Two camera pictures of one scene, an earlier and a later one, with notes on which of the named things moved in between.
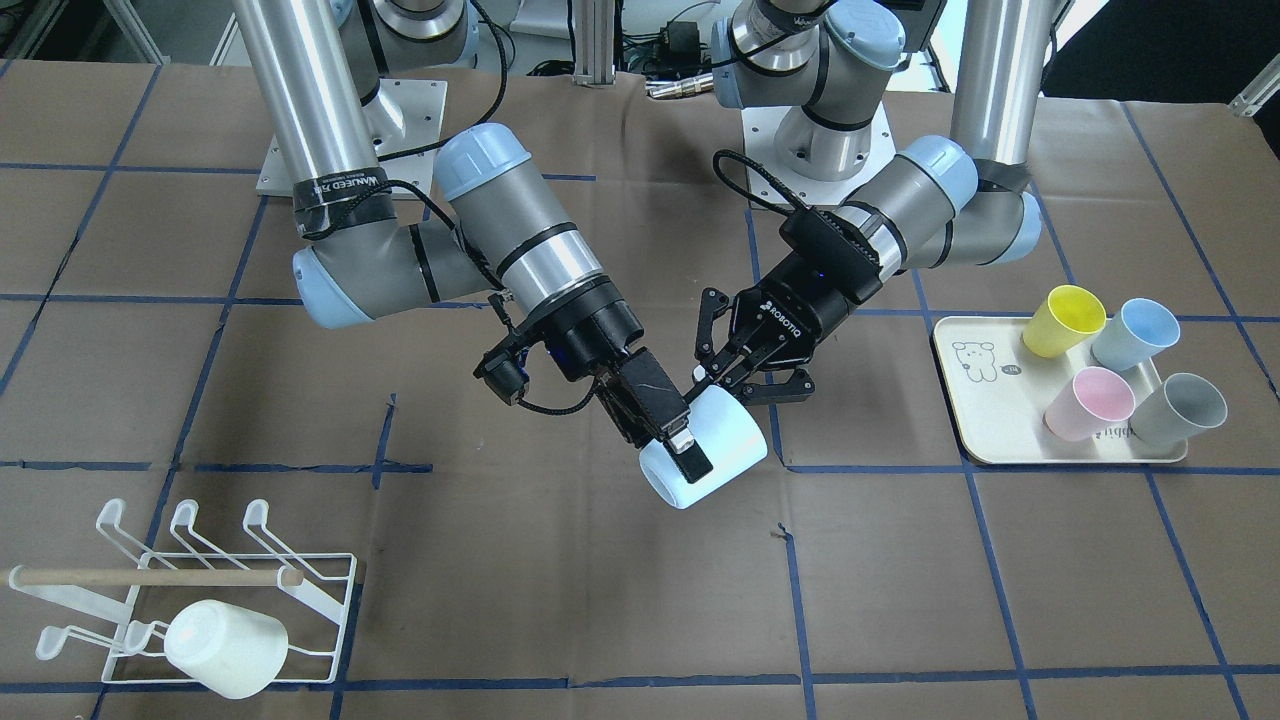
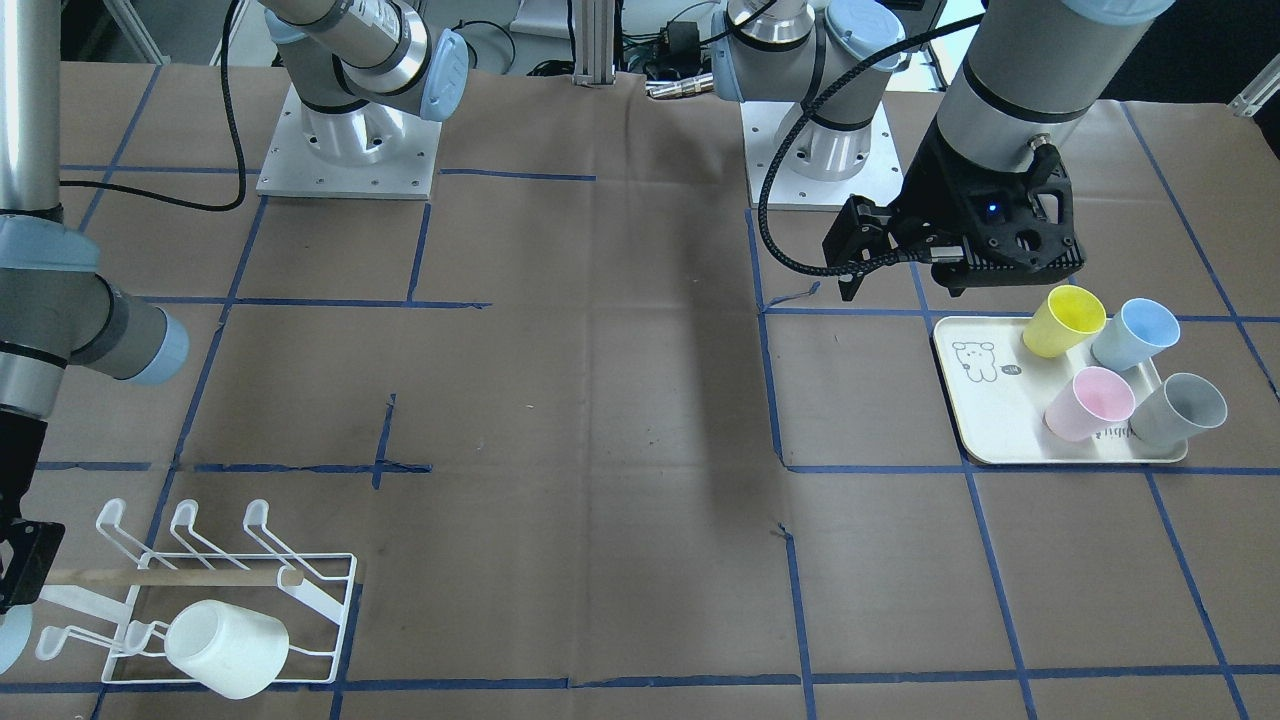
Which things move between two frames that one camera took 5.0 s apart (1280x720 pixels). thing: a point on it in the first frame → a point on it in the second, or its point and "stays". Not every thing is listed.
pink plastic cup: x=1092 y=402 stays
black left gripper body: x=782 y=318 → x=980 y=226
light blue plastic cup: x=1140 y=330 stays
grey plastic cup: x=1180 y=409 stays
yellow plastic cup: x=1061 y=320 stays
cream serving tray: x=997 y=393 stays
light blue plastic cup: x=727 y=434 → x=15 y=626
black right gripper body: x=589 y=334 → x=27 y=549
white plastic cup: x=239 y=655 stays
